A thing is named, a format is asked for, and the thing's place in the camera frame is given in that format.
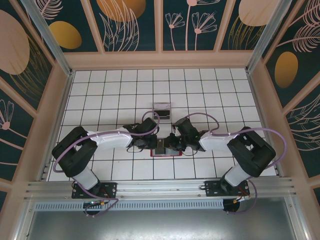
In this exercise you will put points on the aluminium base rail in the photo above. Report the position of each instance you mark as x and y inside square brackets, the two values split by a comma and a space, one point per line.
[160, 186]

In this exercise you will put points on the grey metal panel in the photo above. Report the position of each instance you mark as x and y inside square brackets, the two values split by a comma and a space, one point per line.
[160, 225]

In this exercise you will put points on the red card holder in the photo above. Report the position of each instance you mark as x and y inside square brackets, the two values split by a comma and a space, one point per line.
[173, 152]

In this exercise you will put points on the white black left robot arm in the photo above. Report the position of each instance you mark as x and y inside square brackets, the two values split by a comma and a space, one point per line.
[110, 140]

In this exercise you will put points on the lilac grey card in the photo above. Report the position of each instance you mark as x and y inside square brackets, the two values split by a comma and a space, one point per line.
[162, 106]

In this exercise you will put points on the aluminium frame post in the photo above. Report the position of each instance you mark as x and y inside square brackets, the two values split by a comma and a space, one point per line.
[267, 37]
[53, 42]

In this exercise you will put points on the clear plastic box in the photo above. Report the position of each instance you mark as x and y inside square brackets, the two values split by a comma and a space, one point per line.
[153, 117]

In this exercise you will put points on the aluminium table side rail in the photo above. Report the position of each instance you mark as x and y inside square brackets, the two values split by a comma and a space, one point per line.
[64, 100]
[262, 112]

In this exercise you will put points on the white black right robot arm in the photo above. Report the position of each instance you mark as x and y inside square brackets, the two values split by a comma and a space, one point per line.
[217, 141]

